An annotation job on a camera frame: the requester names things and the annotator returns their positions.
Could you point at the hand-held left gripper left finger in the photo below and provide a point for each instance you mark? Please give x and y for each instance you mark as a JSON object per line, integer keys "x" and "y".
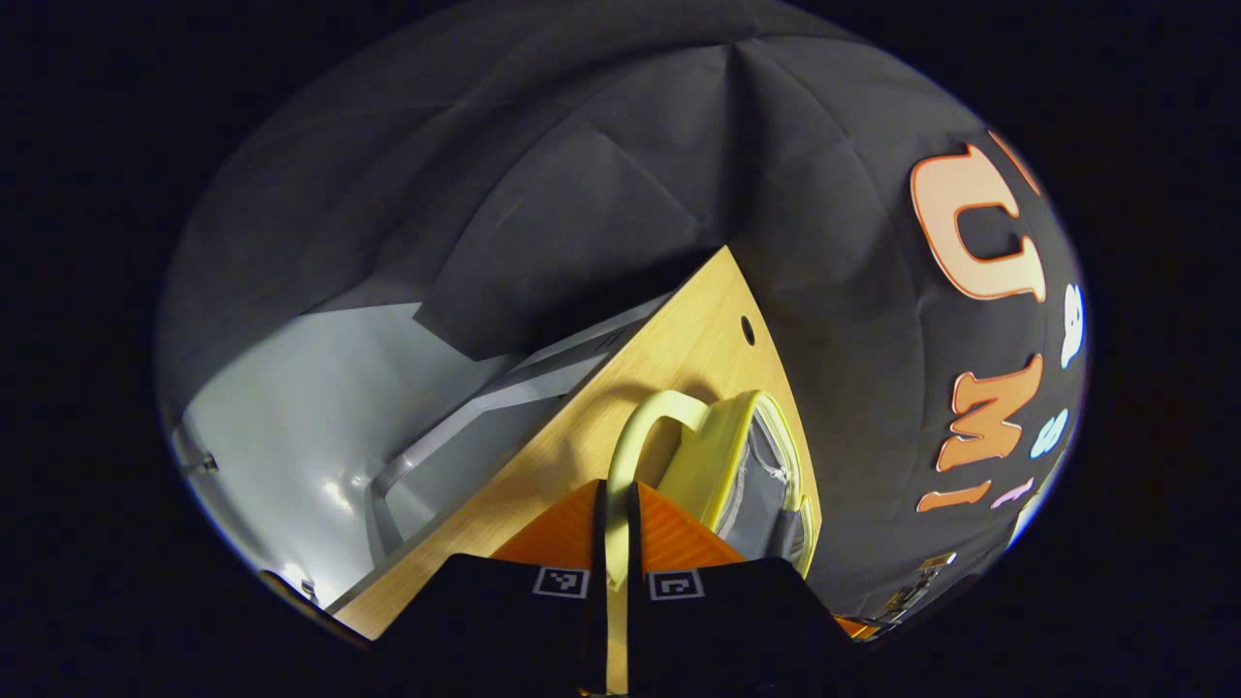
{"x": 599, "y": 543}

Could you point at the grey metal table frame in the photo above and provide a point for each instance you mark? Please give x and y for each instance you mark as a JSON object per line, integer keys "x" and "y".
{"x": 504, "y": 393}

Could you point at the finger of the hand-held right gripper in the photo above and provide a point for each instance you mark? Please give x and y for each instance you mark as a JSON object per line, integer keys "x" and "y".
{"x": 858, "y": 628}

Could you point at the pale yellow suitcase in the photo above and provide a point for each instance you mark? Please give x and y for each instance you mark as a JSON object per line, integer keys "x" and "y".
{"x": 717, "y": 456}

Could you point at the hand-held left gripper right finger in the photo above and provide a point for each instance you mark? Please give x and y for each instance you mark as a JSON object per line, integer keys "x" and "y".
{"x": 635, "y": 543}

